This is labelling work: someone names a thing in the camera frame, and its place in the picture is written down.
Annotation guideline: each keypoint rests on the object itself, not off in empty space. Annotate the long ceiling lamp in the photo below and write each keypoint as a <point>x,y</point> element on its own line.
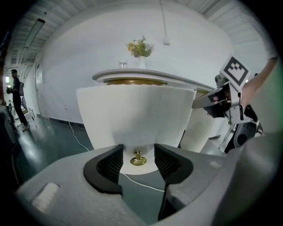
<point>34,33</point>

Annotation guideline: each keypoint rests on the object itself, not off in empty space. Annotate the white vase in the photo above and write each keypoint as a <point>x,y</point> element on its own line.
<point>142,62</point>

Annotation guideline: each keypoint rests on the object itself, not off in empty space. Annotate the white dressing table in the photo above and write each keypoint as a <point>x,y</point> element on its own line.
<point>141,74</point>

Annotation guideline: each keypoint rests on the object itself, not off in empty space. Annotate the person's right forearm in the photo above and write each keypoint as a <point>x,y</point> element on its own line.
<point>261,77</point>

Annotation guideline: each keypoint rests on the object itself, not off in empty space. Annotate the person's light shirt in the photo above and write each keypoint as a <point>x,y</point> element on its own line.
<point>269,103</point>

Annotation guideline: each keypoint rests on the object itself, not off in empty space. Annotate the white wall socket box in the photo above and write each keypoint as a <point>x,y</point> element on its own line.
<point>167,41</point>

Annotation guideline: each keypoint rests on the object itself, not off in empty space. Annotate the white wall conduit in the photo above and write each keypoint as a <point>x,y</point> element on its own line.
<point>163,19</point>

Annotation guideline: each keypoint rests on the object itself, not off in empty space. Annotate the clear drinking glass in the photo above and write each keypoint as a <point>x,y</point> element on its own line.
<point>123,64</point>

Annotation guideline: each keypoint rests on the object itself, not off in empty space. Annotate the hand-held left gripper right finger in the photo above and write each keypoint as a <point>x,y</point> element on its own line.
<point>174,170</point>

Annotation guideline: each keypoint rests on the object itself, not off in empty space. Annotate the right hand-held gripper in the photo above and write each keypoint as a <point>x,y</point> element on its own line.
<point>235,70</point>

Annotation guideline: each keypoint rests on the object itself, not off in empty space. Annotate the gold drawer knob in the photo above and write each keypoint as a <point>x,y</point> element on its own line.
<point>138,160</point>

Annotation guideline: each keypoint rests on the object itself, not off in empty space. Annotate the yellow and white flower bouquet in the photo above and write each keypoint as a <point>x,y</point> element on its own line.
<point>140,47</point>

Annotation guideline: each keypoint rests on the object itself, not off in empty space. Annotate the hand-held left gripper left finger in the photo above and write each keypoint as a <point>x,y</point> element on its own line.
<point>104,172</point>

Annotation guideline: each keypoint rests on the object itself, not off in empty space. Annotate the white door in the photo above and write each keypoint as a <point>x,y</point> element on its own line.
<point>39,88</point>

